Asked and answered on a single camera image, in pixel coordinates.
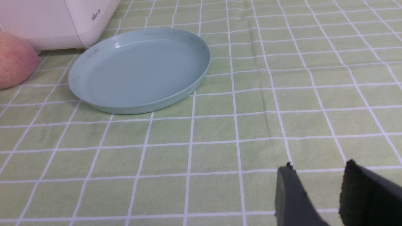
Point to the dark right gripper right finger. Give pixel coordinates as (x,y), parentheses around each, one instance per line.
(368,199)

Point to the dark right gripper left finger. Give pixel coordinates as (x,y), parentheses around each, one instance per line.
(292,204)

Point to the green checkered tablecloth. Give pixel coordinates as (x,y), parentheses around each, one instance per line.
(311,82)

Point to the light blue round plate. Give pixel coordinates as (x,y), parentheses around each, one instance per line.
(140,71)

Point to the white two-slot toaster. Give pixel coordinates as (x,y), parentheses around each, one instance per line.
(57,24)

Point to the pink fake peach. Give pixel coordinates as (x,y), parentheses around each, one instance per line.
(18,60)

